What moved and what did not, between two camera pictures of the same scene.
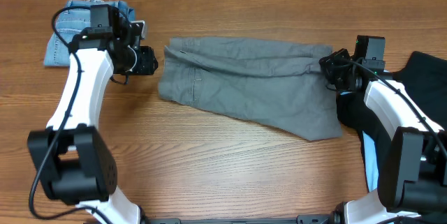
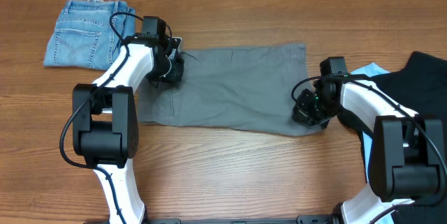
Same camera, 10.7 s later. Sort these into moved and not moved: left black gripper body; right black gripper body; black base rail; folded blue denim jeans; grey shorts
Moved: left black gripper body; grey shorts; right black gripper body
Not moved: black base rail; folded blue denim jeans
